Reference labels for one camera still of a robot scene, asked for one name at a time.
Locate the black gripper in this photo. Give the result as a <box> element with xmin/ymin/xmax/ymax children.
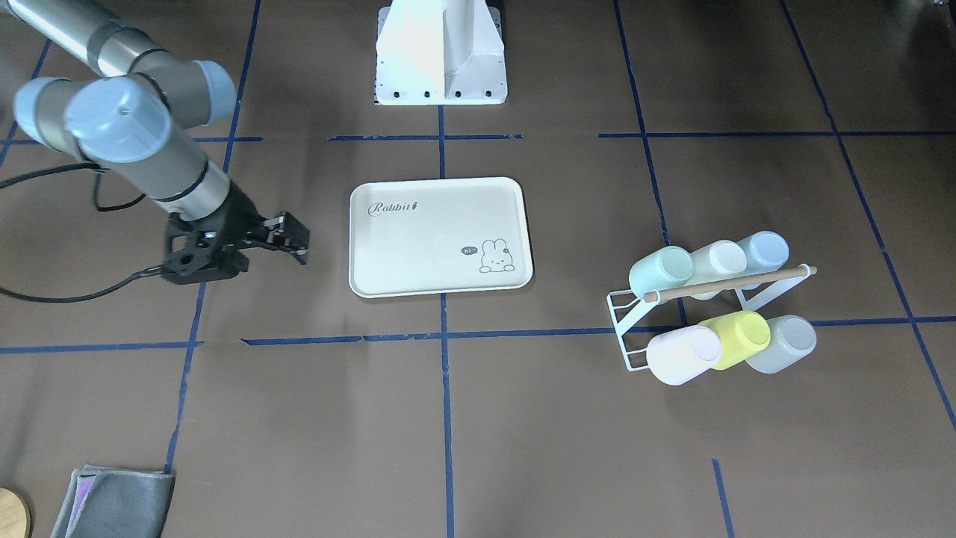
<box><xmin>161</xmin><ymin>182</ymin><xmax>269</xmax><ymax>285</ymax></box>

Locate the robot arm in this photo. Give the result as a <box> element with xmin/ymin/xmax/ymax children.
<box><xmin>2</xmin><ymin>1</ymin><xmax>269</xmax><ymax>285</ymax></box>

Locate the pink cup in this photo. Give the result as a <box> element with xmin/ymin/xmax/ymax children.
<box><xmin>646</xmin><ymin>326</ymin><xmax>723</xmax><ymax>386</ymax></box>

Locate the grey folded cloth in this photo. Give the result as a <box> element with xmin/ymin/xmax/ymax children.
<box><xmin>51</xmin><ymin>464</ymin><xmax>176</xmax><ymax>537</ymax></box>

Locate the cream rabbit tray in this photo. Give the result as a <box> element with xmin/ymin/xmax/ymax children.
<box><xmin>349</xmin><ymin>176</ymin><xmax>535</xmax><ymax>299</ymax></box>

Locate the wooden mug tree stand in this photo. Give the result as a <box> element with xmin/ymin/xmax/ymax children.
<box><xmin>1</xmin><ymin>488</ymin><xmax>33</xmax><ymax>538</ymax></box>

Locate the yellow cup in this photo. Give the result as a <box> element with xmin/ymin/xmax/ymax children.
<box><xmin>699</xmin><ymin>310</ymin><xmax>771</xmax><ymax>371</ymax></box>

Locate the blue cup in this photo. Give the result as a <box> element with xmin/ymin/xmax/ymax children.
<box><xmin>736</xmin><ymin>229</ymin><xmax>791</xmax><ymax>276</ymax></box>

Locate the wooden rack handle rod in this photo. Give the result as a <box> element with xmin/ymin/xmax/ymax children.
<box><xmin>641</xmin><ymin>265</ymin><xmax>817</xmax><ymax>302</ymax></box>

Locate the white camera pole mount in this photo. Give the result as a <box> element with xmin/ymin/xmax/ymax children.
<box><xmin>373</xmin><ymin>1</ymin><xmax>509</xmax><ymax>106</ymax></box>

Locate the grey cup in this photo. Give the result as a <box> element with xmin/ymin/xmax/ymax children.
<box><xmin>745</xmin><ymin>315</ymin><xmax>817</xmax><ymax>374</ymax></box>

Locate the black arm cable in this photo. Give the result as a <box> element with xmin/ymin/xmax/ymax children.
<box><xmin>0</xmin><ymin>163</ymin><xmax>169</xmax><ymax>304</ymax></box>

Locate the beige cup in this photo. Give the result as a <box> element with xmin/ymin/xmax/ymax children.
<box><xmin>686</xmin><ymin>241</ymin><xmax>748</xmax><ymax>286</ymax></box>

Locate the white wire cup rack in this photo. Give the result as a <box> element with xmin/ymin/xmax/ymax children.
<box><xmin>606</xmin><ymin>277</ymin><xmax>810</xmax><ymax>372</ymax></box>

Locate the green cup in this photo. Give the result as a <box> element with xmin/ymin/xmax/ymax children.
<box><xmin>628</xmin><ymin>246</ymin><xmax>695</xmax><ymax>297</ymax></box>

